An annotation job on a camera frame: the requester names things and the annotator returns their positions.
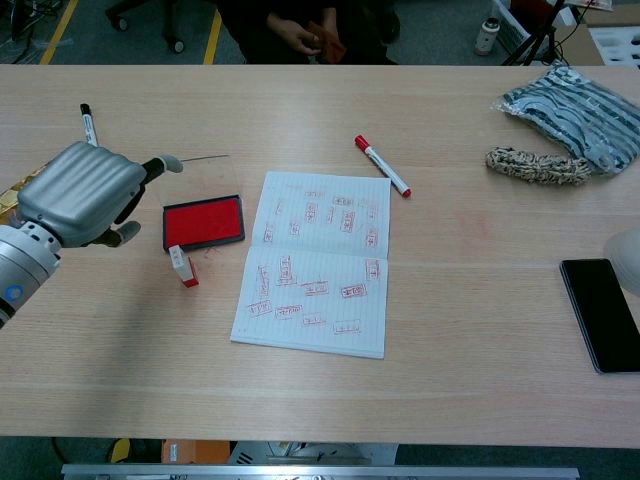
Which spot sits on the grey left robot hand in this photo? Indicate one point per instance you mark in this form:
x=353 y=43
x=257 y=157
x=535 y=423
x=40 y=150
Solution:
x=80 y=195

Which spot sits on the small white red stamp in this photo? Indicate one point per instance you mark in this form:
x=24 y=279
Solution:
x=184 y=267

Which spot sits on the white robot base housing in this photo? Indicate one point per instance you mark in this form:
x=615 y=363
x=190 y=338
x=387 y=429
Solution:
x=310 y=452

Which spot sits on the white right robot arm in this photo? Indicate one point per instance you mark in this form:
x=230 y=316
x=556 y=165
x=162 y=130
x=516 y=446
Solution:
x=627 y=260

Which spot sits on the open lined stamped notebook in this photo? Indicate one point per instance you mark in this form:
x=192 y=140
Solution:
x=310 y=290

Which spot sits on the black white marker pen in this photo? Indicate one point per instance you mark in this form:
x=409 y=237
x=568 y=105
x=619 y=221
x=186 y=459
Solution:
x=88 y=125

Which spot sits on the gold snack package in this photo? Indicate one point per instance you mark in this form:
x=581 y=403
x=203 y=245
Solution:
x=7 y=205

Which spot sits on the red ink pad clear lid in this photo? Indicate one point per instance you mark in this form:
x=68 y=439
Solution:
x=202 y=222

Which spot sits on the black office chair base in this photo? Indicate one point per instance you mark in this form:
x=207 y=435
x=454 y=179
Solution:
x=172 y=25

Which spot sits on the seated person in black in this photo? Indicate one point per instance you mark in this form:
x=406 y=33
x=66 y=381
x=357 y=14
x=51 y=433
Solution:
x=250 y=30

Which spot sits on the orange box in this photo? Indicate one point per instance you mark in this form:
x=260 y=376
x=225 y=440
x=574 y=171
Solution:
x=200 y=451

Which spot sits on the orange object in person's hands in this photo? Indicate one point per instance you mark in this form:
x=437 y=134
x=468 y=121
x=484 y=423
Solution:
x=336 y=49

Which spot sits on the red white marker pen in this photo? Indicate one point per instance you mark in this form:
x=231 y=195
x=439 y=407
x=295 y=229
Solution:
x=381 y=164

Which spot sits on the white bottle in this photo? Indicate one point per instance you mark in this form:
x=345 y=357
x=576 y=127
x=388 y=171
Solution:
x=486 y=37

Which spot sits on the black tripod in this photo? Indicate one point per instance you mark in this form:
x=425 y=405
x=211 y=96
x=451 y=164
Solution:
x=537 y=35

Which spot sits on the striped cloth in plastic bag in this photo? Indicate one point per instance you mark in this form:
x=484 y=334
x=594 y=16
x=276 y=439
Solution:
x=570 y=115

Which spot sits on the cardboard box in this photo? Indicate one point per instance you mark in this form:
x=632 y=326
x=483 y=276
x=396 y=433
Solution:
x=585 y=50

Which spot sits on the black smartphone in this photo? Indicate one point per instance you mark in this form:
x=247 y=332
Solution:
x=600 y=315

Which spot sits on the white foam tray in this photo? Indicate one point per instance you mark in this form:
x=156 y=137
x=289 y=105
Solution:
x=617 y=47

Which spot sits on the aluminium rail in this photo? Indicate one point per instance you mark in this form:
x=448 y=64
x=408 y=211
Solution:
x=320 y=474

